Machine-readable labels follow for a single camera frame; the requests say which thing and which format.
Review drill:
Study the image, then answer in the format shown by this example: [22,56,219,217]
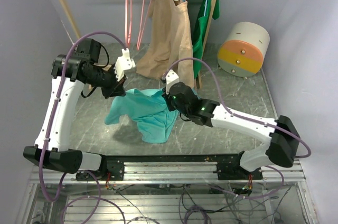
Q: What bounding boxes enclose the teal t shirt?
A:
[104,88,179,144]

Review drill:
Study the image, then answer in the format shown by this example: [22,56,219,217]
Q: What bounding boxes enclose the pink wire hanger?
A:
[136,0,153,50]

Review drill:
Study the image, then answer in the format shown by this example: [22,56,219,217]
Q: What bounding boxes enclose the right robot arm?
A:
[162,82,299,180]

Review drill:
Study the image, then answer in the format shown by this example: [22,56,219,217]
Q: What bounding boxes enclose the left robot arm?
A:
[23,39,135,180]

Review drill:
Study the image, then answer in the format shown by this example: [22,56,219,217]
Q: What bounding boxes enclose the beige hanging shirt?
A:
[136,0,194,88]

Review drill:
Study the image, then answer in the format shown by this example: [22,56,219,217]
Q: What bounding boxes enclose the pink hanger on rack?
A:
[125,0,133,47]

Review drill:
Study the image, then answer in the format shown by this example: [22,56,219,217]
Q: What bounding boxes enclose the green hanging shirt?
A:
[192,0,220,79]

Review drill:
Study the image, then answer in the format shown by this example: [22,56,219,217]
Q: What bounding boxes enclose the round drawer cabinet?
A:
[217,22,270,78]

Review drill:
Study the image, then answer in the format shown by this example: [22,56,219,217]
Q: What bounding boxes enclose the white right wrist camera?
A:
[161,70,180,85]

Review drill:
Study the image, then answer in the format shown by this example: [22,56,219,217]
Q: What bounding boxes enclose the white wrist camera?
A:
[114,48,136,82]
[161,70,180,85]

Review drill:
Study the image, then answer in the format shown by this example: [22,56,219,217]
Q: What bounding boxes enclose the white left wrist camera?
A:
[114,48,136,82]

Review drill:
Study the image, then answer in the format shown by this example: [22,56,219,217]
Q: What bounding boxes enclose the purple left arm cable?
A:
[38,31,130,203]

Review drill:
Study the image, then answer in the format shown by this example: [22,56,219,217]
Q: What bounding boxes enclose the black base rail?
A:
[90,153,262,181]

